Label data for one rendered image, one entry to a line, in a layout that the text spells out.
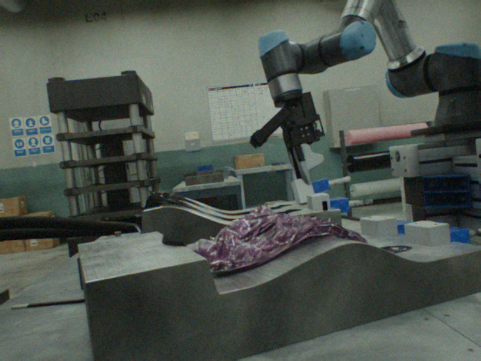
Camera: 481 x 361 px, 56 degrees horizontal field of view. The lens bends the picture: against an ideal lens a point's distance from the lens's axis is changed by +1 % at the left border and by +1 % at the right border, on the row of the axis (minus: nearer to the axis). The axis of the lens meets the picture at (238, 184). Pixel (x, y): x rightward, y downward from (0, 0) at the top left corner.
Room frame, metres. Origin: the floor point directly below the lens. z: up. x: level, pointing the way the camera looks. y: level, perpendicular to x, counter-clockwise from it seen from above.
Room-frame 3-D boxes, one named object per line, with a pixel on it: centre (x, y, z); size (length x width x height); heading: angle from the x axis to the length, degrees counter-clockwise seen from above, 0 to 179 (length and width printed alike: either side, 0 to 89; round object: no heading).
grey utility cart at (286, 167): (7.02, -0.38, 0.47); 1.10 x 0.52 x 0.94; 101
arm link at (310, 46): (1.13, -0.22, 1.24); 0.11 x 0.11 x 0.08; 37
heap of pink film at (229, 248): (0.63, -0.04, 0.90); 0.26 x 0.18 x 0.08; 111
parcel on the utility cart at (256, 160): (7.02, -0.21, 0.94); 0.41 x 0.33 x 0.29; 101
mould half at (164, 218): (0.97, 0.07, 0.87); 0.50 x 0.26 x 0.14; 94
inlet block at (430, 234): (0.67, -0.31, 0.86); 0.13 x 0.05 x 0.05; 111
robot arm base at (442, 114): (1.33, -0.67, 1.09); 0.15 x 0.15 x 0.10
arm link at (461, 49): (1.33, -0.67, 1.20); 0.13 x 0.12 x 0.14; 37
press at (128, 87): (5.46, 1.42, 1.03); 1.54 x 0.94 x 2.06; 4
